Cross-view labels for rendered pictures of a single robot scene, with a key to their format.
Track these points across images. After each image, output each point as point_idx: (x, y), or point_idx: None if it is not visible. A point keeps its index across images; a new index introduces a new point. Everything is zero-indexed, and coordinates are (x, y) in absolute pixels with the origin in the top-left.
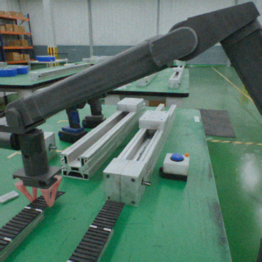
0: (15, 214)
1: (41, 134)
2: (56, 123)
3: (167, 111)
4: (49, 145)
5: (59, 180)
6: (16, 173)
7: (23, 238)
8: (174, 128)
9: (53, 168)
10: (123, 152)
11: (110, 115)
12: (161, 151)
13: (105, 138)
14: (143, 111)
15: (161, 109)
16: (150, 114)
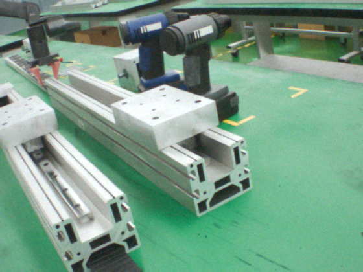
0: (67, 83)
1: (26, 29)
2: (284, 86)
3: (2, 126)
4: (124, 70)
5: (32, 70)
6: (52, 52)
7: (40, 87)
8: (29, 222)
9: (34, 59)
10: (15, 94)
11: (286, 150)
12: (6, 160)
13: (60, 87)
14: (195, 195)
15: (78, 173)
16: (30, 106)
